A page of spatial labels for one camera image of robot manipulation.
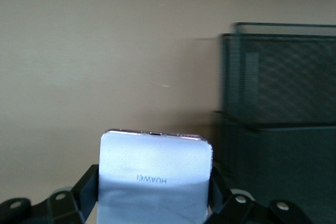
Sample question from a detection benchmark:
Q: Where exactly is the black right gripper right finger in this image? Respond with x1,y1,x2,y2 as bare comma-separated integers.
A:
207,167,316,224

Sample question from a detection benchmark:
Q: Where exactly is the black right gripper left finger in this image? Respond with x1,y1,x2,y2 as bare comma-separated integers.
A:
0,165,100,224

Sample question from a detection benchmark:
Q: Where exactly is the white Huawei phone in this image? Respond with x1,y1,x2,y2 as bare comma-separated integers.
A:
96,129,214,224

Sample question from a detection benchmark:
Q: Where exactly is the black wire mesh basket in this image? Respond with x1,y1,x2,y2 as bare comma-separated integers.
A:
211,22,336,219

